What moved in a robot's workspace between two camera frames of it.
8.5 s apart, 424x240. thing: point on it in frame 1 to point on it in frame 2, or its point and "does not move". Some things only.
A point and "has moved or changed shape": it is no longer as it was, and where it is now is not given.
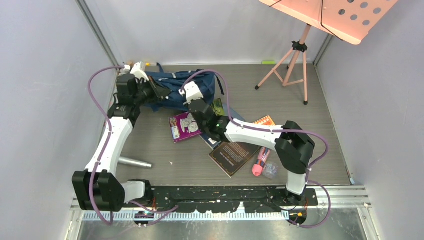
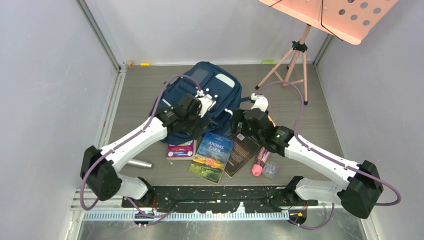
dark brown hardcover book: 233,157 does not move
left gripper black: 161,92 to 195,130
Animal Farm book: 218,108 to 211,158
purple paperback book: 183,126 has moved or changed shape
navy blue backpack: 174,80 has moved or changed shape
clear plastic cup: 270,170 does not move
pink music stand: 347,20 does not move
